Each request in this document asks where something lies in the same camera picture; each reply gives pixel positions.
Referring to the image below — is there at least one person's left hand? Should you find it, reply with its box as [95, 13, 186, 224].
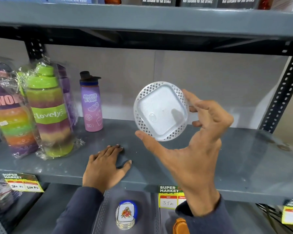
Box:
[83, 144, 132, 194]

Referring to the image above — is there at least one person's right hand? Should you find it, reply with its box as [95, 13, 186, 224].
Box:
[135, 89, 234, 217]

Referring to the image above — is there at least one white lattice plastic dish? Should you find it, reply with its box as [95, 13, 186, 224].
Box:
[133, 81, 190, 142]

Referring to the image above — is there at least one person's right forearm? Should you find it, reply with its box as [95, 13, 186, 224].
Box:
[175, 192, 238, 234]

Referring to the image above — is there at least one person's left forearm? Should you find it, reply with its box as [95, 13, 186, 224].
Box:
[52, 186, 104, 234]

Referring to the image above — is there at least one blue holder coaster set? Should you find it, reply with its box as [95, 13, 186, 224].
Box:
[115, 200, 138, 230]

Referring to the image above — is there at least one yellow price tag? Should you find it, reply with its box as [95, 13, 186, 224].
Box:
[158, 185, 187, 209]
[281, 200, 293, 226]
[2, 173, 44, 193]

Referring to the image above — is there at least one small lilac bottle black lid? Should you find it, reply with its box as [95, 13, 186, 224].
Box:
[79, 71, 104, 132]

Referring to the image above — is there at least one orange lid container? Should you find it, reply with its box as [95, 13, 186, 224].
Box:
[172, 218, 190, 234]

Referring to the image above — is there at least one purple wrapped bottle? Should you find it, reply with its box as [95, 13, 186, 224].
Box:
[57, 63, 78, 130]

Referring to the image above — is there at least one green lid rainbow bottle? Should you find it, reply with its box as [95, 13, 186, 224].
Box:
[17, 61, 85, 160]

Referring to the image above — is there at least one grey metal shelf rack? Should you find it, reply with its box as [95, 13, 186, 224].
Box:
[0, 0, 293, 234]

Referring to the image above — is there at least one purple lid rainbow bottle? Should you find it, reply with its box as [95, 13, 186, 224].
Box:
[0, 56, 39, 159]

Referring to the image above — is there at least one clear wrapped packet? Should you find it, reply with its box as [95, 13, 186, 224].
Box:
[0, 179, 22, 213]

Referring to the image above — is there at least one red bottle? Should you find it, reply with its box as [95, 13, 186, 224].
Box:
[258, 0, 274, 10]

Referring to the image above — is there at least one black wire rack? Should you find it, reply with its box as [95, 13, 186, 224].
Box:
[256, 203, 293, 234]

